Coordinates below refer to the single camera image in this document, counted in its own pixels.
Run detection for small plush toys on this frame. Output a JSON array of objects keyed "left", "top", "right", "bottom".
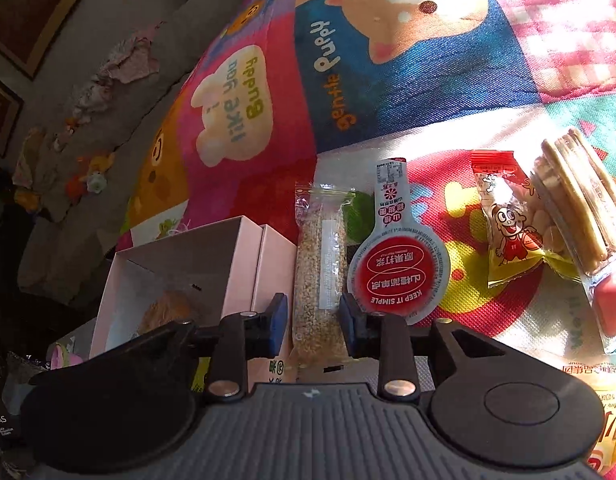
[{"left": 12, "top": 127, "right": 115, "bottom": 214}]

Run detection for red lid jelly cup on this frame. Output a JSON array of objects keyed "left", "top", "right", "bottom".
[{"left": 347, "top": 158, "right": 451, "bottom": 325}]

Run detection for bread bun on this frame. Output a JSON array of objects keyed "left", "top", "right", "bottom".
[{"left": 137, "top": 290, "right": 193, "bottom": 335}]

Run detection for pink floral cloth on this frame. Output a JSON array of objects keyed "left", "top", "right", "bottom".
[{"left": 52, "top": 22, "right": 165, "bottom": 154}]

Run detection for pink cardboard box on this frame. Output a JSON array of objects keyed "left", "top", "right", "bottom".
[{"left": 90, "top": 217, "right": 296, "bottom": 358}]

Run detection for gold framed picture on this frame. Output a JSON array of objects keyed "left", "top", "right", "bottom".
[{"left": 0, "top": 0, "right": 81, "bottom": 80}]

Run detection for orange printed snack packet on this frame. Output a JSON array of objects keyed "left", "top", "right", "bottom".
[{"left": 560, "top": 361, "right": 616, "bottom": 479}]

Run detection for sesame seed bar packet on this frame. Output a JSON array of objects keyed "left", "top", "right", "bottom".
[{"left": 291, "top": 184, "right": 349, "bottom": 367}]

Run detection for biscuit sticks with pink dip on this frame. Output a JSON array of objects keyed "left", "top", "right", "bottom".
[{"left": 528, "top": 128, "right": 616, "bottom": 354}]

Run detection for colourful cartoon play mat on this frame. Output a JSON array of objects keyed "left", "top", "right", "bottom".
[{"left": 119, "top": 0, "right": 616, "bottom": 373}]

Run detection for red cartoon snack bag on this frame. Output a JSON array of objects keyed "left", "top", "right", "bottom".
[{"left": 470, "top": 151, "right": 579, "bottom": 287}]

